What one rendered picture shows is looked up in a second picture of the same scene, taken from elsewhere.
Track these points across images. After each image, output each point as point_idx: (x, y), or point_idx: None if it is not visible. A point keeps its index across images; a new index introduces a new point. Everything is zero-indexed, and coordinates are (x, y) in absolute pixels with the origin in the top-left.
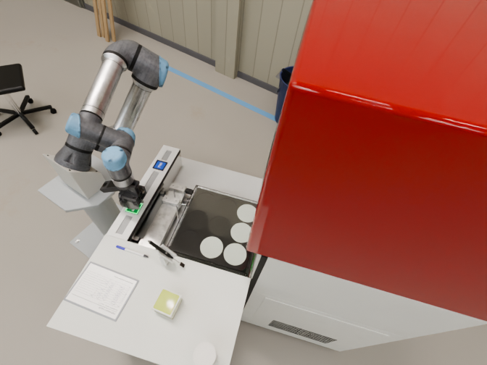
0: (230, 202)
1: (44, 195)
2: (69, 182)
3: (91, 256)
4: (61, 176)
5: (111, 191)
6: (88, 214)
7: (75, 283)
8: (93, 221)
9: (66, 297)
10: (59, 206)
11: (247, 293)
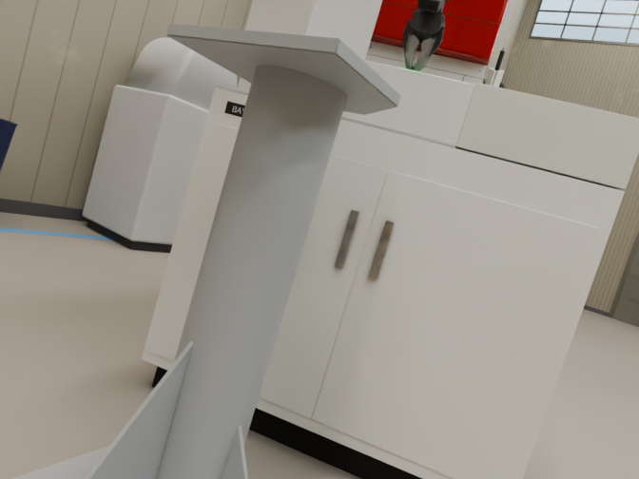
0: None
1: (357, 56)
2: (346, 27)
3: (522, 92)
4: (331, 7)
5: (440, 7)
6: (313, 199)
7: (573, 103)
8: (300, 243)
9: (598, 108)
10: (386, 91)
11: None
